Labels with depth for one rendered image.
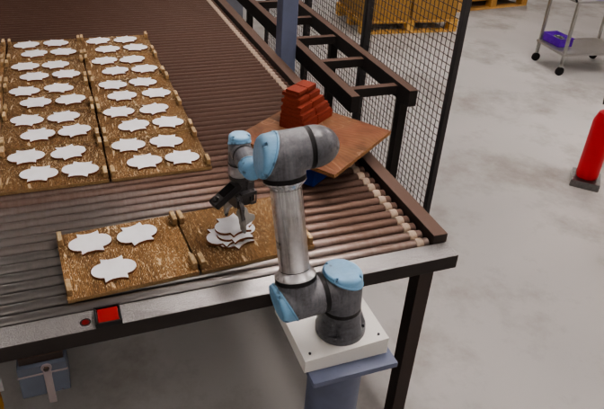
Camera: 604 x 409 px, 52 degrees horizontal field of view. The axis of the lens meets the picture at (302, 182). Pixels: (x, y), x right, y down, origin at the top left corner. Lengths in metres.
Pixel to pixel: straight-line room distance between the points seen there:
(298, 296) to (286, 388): 1.30
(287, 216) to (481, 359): 1.86
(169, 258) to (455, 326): 1.76
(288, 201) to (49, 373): 0.89
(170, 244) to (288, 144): 0.79
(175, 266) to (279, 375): 1.08
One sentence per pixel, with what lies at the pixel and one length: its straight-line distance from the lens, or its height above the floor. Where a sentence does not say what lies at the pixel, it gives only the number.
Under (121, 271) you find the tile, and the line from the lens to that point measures 2.10.
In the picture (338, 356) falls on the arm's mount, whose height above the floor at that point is 0.91.
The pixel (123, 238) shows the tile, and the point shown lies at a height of 0.95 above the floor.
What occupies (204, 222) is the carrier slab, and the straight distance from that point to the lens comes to 2.31.
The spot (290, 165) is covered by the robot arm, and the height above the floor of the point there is 1.48.
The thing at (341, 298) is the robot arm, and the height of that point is 1.10.
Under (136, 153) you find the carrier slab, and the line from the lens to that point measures 2.78.
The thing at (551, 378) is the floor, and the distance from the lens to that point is 3.33.
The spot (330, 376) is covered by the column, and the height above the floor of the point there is 0.87.
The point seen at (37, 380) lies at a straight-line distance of 2.06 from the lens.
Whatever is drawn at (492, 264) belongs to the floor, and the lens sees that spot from 3.90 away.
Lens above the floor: 2.26
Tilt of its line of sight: 31 degrees down
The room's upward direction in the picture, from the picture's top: 4 degrees clockwise
